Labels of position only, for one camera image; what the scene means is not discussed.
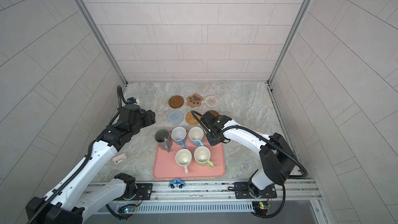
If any right circuit board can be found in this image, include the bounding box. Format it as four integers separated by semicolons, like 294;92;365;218
252;201;273;216

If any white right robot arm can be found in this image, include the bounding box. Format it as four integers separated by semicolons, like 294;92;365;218
198;112;298;198

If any circuit board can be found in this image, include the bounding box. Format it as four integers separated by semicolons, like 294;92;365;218
252;201;273;216
118;204;139;214

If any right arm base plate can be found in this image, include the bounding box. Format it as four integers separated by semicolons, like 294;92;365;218
232;181;277;199

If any light blue woven coaster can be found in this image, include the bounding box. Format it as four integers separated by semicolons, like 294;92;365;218
167;111;184;125

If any cork paw print coaster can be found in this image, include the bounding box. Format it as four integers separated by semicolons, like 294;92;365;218
187;93;204;108

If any tan rattan coaster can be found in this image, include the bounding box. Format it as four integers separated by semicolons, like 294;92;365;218
185;112;202;125

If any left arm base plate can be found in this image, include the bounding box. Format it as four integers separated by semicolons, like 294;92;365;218
116;183;153;201

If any pink silicone tray mat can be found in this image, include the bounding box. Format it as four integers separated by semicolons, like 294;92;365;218
153;137;226;179

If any multicolour woven rope coaster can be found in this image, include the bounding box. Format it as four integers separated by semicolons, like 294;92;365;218
204;95;219;108

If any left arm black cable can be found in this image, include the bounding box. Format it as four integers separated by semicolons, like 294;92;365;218
26;85;137;224

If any grey metal mug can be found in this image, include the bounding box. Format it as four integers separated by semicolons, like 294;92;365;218
155;129;173;152

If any blue mug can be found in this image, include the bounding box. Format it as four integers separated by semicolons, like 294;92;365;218
188;127;204;146
172;127;187;149

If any brown wooden coaster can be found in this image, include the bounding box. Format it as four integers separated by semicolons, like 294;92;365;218
209;110;220;117
169;95;184;109

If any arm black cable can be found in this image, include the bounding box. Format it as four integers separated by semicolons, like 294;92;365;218
26;85;137;224
190;109;309;219

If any aluminium rail frame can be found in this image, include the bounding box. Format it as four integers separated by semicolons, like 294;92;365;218
83;179;332;224

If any blue toy car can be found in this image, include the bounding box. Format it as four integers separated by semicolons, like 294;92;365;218
169;178;186;189

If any small pink stapler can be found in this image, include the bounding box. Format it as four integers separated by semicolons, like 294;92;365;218
112;153;127;164

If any green handled white mug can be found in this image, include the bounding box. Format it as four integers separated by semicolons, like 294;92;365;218
194;146;215;168

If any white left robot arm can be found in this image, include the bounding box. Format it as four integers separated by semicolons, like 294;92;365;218
25;104;155;224

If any pink handled white mug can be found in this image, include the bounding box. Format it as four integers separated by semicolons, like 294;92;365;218
175;149;192;175

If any left circuit board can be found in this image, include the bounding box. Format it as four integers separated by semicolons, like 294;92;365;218
118;204;139;214

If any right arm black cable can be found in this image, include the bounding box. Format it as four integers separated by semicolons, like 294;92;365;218
190;109;309;219

